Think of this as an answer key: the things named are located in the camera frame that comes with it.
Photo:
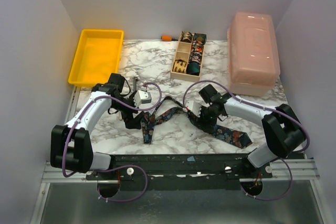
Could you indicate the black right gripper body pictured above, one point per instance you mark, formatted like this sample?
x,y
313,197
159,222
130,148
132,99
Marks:
x,y
199,119

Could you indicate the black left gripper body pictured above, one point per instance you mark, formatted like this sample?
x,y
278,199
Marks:
x,y
127,112

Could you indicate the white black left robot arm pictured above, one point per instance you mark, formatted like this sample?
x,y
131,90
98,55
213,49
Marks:
x,y
71,148

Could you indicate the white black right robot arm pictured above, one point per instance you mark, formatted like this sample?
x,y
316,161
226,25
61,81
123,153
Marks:
x,y
282,129

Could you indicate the metal rod tool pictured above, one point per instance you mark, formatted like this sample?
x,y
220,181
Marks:
x,y
135,80

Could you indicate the dark green rolled tie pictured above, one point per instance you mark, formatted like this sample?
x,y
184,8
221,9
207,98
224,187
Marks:
x,y
193,68

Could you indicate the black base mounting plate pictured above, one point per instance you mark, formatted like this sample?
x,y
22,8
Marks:
x,y
180,172

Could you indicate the wooden compartment organizer box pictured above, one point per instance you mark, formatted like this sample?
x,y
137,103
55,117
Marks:
x,y
183,52

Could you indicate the yellow beetle print rolled tie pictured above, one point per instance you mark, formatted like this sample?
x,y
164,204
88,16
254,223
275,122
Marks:
x,y
180,66

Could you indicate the dark rose print rolled tie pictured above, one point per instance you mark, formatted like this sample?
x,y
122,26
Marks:
x,y
196,57

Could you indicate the yellow plastic tray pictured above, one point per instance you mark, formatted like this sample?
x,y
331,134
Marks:
x,y
97,56

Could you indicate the pink plastic storage box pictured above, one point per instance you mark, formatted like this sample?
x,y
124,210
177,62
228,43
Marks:
x,y
253,61

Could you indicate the red floral rolled tie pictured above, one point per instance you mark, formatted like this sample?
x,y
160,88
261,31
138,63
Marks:
x,y
197,46

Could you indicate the green yellow rolled tie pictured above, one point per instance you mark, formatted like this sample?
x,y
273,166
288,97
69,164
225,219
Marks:
x,y
200,37

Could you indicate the cream brown rolled tie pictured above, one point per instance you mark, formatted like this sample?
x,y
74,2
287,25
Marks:
x,y
186,36

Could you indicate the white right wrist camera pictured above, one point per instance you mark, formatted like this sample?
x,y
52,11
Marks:
x,y
194,107

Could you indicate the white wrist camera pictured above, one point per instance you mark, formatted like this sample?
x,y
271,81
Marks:
x,y
194,107
142,97

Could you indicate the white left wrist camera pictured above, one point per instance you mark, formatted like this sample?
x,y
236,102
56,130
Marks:
x,y
142,97

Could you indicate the orange handled screwdriver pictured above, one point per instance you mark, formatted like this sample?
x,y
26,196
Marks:
x,y
168,38

